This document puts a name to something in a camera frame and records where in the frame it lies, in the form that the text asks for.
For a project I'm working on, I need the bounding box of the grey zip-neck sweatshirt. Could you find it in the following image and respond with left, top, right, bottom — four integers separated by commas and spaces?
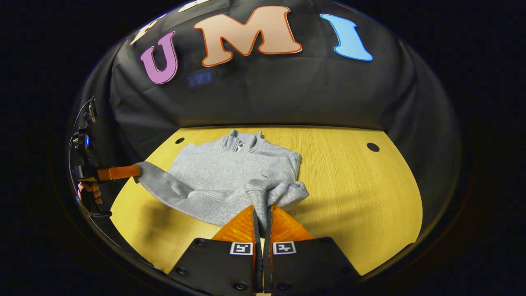
134, 129, 309, 236

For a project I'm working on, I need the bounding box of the black backdrop cloth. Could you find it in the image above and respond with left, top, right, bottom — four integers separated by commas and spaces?
68, 0, 463, 198

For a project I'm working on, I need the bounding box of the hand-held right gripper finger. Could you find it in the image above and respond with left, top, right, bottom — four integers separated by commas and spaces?
263, 204, 362, 294
168, 204, 263, 294

